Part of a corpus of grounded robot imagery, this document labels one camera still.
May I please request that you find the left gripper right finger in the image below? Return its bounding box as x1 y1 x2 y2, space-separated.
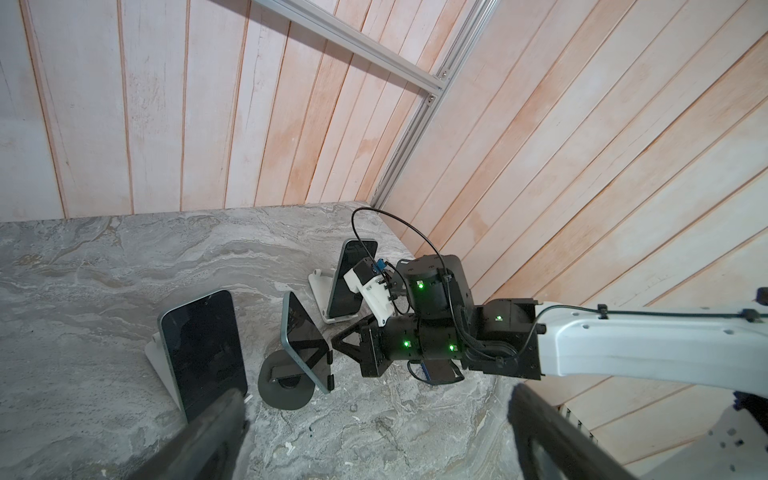
507 383 634 479

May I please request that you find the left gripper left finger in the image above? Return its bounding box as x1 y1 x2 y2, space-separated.
129 388 249 479

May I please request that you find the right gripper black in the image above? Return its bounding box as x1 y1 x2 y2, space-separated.
331 314 420 378

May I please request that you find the teal-edged phone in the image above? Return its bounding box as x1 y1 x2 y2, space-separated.
280 291 335 394

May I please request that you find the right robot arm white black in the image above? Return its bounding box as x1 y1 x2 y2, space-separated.
332 254 767 397

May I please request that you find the black phone back right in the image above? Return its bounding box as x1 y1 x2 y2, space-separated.
326 238 379 320

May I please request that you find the white stand back right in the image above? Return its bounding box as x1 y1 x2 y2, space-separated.
308 269 360 325

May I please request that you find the round grey stand centre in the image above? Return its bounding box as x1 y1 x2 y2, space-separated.
257 350 315 411

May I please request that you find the black phone back centre-left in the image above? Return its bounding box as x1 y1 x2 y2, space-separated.
158 289 249 423

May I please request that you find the white stand back centre-left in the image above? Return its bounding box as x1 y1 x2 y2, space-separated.
144 332 184 413

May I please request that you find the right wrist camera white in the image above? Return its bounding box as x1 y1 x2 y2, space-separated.
343 257 395 327

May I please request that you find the right camera cable black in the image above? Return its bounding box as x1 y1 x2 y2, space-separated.
350 206 455 319

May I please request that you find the aluminium frame rail back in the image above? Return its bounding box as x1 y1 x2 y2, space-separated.
255 0 444 96

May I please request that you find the aluminium frame post right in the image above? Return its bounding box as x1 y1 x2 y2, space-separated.
365 1 500 208

